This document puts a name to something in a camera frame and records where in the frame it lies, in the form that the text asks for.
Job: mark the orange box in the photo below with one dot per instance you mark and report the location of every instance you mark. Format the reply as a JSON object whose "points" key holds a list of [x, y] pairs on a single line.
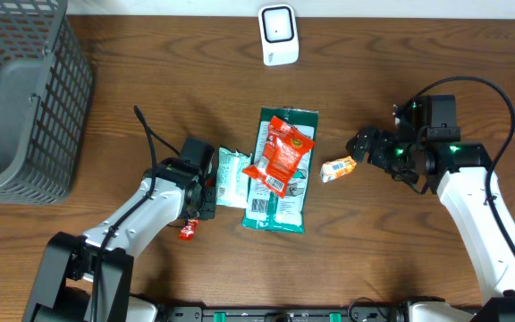
{"points": [[337, 168]]}

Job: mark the green 3M glove package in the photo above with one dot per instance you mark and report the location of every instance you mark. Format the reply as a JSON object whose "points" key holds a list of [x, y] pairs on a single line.
{"points": [[266, 211]]}

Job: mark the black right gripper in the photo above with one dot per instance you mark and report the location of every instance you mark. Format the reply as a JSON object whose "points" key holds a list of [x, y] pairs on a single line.
{"points": [[383, 140]]}

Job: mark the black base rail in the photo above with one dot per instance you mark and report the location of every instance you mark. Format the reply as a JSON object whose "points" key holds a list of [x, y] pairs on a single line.
{"points": [[284, 314]]}

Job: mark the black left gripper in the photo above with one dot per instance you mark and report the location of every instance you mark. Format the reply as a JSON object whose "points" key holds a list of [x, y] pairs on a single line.
{"points": [[209, 210]]}

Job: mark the red Hacks candy bag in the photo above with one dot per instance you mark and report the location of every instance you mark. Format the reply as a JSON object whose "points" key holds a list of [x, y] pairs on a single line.
{"points": [[284, 148]]}

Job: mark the red Nescafe packet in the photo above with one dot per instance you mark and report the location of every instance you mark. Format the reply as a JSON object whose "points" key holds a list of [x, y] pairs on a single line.
{"points": [[188, 229]]}

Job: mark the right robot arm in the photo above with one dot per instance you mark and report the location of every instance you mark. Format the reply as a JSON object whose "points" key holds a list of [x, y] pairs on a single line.
{"points": [[470, 192]]}

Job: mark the white barcode scanner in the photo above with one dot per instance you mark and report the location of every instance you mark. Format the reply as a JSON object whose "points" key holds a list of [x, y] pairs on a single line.
{"points": [[279, 34]]}

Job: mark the white green small packet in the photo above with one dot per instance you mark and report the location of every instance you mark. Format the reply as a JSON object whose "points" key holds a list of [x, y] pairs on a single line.
{"points": [[232, 185]]}

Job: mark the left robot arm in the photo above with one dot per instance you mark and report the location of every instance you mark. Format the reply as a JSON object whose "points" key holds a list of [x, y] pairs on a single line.
{"points": [[88, 277]]}

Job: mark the grey plastic mesh basket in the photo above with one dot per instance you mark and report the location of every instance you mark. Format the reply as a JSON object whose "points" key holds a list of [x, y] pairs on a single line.
{"points": [[46, 87]]}

